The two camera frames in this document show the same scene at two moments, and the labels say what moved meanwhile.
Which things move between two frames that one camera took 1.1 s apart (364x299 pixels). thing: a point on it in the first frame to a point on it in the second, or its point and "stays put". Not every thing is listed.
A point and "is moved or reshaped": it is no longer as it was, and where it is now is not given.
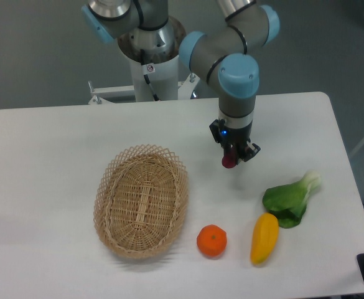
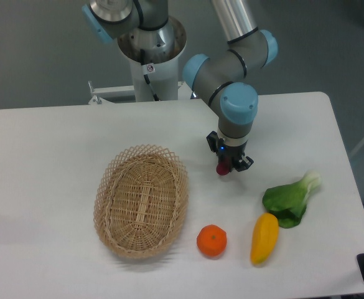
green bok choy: (288, 202) stays put
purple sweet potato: (229, 158) is moved or reshaped
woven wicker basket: (140, 199) stays put
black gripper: (237, 138) to (233, 155)
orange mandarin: (212, 240) stays put
